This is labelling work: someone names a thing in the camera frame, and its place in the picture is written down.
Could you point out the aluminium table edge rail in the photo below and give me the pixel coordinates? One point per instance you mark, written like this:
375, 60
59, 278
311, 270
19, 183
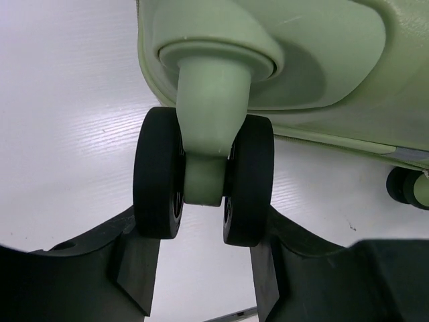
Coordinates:
236, 316

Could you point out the green hard-shell suitcase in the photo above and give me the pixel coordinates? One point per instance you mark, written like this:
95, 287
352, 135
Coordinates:
231, 76

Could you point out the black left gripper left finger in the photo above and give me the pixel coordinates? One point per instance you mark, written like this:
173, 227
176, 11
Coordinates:
105, 274

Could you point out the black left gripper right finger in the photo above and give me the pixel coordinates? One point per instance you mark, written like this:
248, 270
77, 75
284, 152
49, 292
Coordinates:
299, 276

